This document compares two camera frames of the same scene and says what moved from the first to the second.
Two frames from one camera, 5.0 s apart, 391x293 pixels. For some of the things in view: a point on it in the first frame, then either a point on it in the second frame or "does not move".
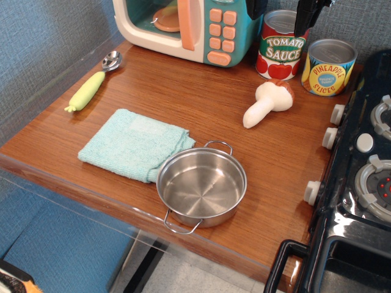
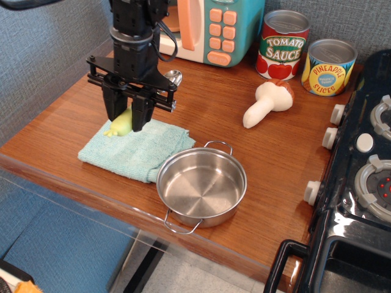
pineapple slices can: x=328 y=66 does not move
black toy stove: x=349 y=238 does not move
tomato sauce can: x=280 y=52 does not move
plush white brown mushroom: x=272 y=95 does not move
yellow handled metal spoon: x=112 y=61 to x=123 y=126
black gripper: x=307 y=13 to x=135 y=66
